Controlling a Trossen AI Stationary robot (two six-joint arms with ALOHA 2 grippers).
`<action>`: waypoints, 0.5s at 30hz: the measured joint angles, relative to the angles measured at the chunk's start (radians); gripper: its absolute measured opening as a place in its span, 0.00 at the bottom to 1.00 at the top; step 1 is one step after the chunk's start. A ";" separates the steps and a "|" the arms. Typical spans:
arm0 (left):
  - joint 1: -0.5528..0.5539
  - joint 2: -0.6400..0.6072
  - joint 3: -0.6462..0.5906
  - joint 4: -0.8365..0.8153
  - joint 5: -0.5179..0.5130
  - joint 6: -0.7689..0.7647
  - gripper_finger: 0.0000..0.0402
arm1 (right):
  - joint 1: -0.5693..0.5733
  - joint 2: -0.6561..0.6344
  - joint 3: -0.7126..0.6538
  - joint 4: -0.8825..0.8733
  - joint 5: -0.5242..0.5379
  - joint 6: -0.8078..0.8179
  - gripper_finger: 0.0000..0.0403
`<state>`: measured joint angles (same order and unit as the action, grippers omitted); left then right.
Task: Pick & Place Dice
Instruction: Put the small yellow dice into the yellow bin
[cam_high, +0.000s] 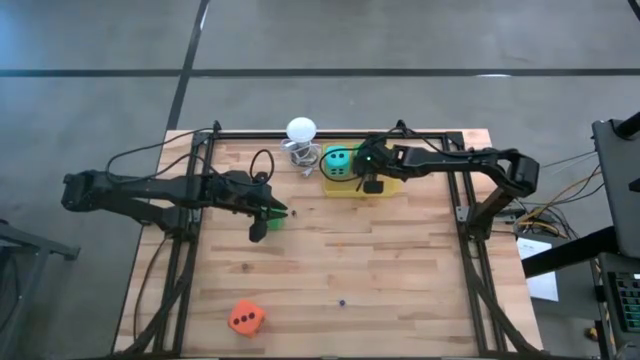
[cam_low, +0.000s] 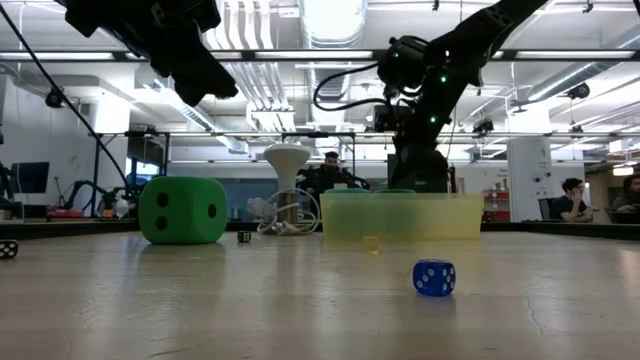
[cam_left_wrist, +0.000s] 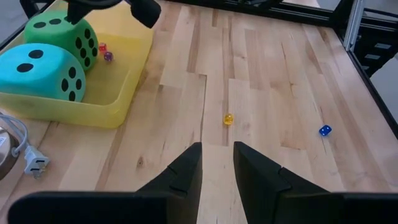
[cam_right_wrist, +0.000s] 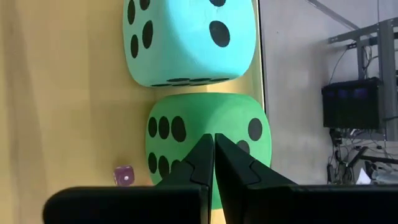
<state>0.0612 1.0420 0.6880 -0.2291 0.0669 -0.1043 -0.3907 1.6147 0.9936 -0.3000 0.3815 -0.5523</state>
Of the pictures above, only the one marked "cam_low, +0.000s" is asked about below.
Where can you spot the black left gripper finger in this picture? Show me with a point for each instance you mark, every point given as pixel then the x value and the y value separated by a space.
pixel 200 75

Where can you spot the small yellow die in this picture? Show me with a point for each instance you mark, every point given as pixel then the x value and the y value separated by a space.
pixel 371 245

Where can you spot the small blue die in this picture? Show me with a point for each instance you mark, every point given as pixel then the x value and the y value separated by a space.
pixel 434 278

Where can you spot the large green foam die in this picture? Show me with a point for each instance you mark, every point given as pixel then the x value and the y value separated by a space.
pixel 182 210

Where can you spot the small black die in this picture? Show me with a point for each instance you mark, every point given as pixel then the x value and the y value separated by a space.
pixel 244 237
pixel 7 249

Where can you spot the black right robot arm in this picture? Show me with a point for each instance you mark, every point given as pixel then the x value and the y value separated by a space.
pixel 475 30

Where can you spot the yellow translucent plastic bin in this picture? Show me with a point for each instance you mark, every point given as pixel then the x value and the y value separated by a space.
pixel 450 217

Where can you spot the black track spotlight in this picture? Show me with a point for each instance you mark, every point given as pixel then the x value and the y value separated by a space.
pixel 579 91
pixel 483 126
pixel 54 97

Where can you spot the person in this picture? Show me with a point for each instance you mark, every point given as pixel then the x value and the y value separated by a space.
pixel 327 175
pixel 567 205
pixel 630 197

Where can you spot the white mushroom-shaped lamp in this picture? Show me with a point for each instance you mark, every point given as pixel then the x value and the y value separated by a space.
pixel 287 160

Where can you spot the black computer monitor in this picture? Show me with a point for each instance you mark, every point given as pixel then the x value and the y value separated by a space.
pixel 30 177

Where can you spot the black aluminium table frame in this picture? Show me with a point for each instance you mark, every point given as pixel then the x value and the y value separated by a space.
pixel 525 231

